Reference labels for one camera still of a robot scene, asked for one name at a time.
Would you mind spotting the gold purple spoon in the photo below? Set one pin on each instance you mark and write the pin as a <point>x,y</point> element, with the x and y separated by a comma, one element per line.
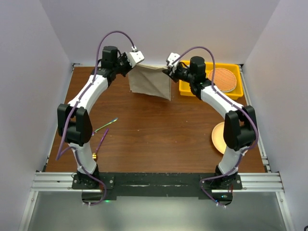
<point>95,154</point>

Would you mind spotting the iridescent fork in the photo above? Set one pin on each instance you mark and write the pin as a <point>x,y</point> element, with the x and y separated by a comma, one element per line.
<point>112,121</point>

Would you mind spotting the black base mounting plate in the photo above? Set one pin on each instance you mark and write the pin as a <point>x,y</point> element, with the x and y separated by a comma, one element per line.
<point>200,185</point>

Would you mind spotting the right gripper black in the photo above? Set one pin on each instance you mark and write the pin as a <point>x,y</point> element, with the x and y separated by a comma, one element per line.
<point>173,74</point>

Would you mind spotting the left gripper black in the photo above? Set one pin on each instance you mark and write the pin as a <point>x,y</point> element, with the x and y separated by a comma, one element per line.
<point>124,57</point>

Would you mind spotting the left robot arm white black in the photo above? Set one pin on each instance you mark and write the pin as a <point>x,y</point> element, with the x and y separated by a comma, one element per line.
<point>74,125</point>

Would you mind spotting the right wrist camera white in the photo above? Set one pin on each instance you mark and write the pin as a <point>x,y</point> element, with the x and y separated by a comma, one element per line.
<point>172,60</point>

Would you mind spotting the orange woven coaster plate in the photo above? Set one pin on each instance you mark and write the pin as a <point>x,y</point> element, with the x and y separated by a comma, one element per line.
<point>224,79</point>

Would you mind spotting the yellow plastic tray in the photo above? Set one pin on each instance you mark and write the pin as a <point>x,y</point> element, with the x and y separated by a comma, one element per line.
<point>185,90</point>

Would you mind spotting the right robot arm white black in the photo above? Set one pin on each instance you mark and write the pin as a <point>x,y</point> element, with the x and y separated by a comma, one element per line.
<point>240,125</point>

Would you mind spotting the golden round plate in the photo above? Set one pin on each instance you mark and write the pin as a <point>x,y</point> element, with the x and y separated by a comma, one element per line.
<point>218,139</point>

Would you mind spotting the beige cloth napkin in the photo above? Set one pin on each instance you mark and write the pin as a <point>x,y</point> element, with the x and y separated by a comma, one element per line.
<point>150,80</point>

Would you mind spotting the aluminium frame rail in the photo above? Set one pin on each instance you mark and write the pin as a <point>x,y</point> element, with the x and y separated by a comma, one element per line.
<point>54,206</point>

